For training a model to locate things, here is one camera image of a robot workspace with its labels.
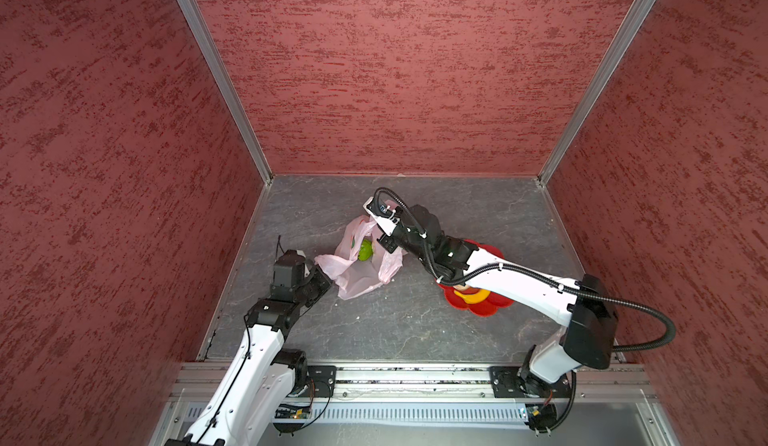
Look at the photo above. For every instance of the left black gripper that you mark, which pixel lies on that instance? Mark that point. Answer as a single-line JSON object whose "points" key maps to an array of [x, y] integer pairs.
{"points": [[325, 283]]}

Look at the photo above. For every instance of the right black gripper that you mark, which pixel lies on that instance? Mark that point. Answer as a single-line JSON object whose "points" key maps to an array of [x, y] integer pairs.
{"points": [[391, 244]]}

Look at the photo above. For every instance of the pink plastic bag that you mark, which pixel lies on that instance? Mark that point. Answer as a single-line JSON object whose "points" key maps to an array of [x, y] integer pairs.
{"points": [[353, 277]]}

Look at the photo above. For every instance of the yellow fake banana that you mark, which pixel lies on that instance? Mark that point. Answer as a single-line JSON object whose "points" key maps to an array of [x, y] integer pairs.
{"points": [[472, 297]]}

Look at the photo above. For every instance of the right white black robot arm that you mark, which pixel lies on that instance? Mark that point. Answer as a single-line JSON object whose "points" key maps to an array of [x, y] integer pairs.
{"points": [[587, 320]]}

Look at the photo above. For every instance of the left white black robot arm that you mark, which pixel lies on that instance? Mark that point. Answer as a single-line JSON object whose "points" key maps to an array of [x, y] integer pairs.
{"points": [[264, 373]]}

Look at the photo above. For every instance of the green fake fruit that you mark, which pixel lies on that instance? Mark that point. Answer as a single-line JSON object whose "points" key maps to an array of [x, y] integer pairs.
{"points": [[366, 250]]}

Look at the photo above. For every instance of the red flower-shaped bowl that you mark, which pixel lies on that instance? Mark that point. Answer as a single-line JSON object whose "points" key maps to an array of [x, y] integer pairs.
{"points": [[488, 308]]}

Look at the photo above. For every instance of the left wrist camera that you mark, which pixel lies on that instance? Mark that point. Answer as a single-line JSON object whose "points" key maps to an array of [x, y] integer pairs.
{"points": [[290, 273]]}

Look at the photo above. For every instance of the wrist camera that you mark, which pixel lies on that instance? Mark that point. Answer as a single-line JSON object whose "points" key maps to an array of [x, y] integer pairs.
{"points": [[386, 218], [290, 273]]}

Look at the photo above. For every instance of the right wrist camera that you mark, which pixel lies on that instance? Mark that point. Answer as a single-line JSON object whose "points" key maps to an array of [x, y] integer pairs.
{"points": [[386, 218]]}

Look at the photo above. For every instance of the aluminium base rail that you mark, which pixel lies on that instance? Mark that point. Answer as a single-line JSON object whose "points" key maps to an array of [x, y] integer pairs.
{"points": [[431, 382]]}

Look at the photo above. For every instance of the white slotted cable duct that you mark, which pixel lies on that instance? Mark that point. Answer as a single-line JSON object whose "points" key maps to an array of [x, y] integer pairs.
{"points": [[475, 414]]}

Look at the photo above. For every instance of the left aluminium corner post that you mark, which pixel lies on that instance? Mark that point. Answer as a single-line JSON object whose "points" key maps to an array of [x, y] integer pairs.
{"points": [[202, 35]]}

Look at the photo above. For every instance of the aluminium corner post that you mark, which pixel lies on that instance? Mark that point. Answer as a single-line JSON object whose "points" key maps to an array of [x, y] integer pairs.
{"points": [[202, 35], [622, 40]]}

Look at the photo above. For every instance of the right aluminium corner post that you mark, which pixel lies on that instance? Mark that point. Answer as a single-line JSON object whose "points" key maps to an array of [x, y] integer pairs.
{"points": [[622, 40]]}

